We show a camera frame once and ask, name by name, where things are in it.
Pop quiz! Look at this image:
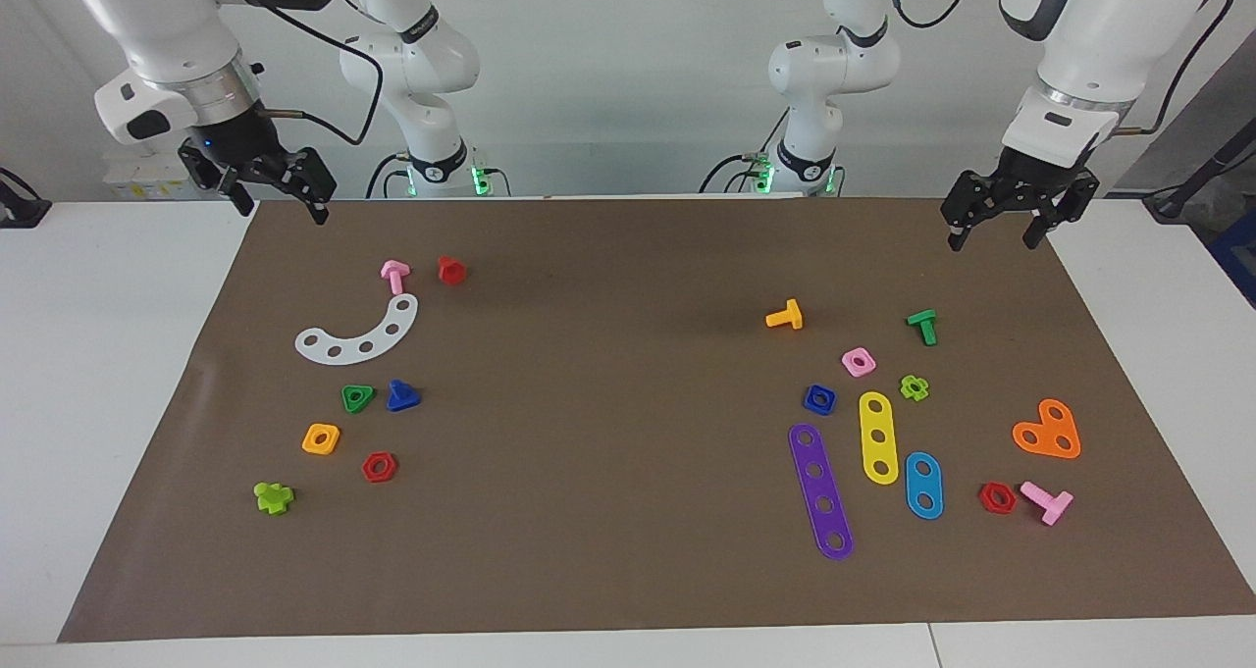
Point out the black stand pole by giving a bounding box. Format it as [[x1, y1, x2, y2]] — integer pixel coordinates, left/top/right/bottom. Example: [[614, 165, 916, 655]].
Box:
[[1143, 119, 1256, 223]]

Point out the brown table mat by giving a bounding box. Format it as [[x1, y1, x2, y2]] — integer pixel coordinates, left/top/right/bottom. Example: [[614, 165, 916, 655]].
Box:
[[57, 195, 1256, 644]]

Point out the orange three-hole corner plate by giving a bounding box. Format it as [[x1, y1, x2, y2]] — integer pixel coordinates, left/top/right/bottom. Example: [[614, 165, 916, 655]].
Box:
[[1012, 398, 1082, 460]]

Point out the blue crate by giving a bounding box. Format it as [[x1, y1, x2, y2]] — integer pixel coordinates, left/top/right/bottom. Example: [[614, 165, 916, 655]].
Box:
[[1212, 212, 1256, 308]]

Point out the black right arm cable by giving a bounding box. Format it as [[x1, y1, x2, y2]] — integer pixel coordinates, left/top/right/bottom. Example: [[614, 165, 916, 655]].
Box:
[[240, 0, 386, 149]]

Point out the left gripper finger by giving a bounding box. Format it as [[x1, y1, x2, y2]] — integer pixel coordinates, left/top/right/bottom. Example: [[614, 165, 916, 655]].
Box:
[[940, 171, 1002, 252], [1023, 173, 1099, 250]]

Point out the white background box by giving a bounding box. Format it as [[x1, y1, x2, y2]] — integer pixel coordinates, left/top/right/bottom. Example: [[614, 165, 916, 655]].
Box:
[[103, 151, 212, 201]]

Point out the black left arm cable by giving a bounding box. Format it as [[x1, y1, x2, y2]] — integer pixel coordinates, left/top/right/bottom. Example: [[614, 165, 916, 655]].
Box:
[[1114, 0, 1237, 137]]

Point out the black base cable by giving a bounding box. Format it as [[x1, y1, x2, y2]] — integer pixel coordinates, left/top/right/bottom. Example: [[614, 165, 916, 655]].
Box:
[[366, 151, 413, 199], [699, 109, 791, 194]]

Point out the blue two-hole strip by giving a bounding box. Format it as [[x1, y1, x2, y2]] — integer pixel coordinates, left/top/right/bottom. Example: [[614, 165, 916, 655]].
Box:
[[905, 451, 945, 521]]

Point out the purple four-hole strip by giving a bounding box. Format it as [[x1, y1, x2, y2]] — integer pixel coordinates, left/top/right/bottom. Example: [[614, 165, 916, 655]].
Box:
[[788, 423, 855, 561]]

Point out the white curved perforated strip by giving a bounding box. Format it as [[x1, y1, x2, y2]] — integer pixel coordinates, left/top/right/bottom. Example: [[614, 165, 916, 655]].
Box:
[[294, 292, 420, 366]]

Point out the yellow three-hole strip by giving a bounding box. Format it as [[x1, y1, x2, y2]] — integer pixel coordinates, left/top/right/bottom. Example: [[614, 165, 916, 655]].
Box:
[[859, 390, 900, 486]]

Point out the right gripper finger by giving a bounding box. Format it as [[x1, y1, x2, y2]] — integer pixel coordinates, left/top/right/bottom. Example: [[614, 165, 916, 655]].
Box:
[[180, 140, 256, 216], [263, 146, 338, 226]]

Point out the black clamp on table edge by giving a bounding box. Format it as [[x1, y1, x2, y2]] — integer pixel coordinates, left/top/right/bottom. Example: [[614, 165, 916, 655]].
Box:
[[0, 166, 52, 230]]

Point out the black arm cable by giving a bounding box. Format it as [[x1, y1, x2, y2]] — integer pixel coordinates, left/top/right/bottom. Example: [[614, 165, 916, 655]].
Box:
[[240, 0, 386, 149], [1114, 0, 1237, 137]]

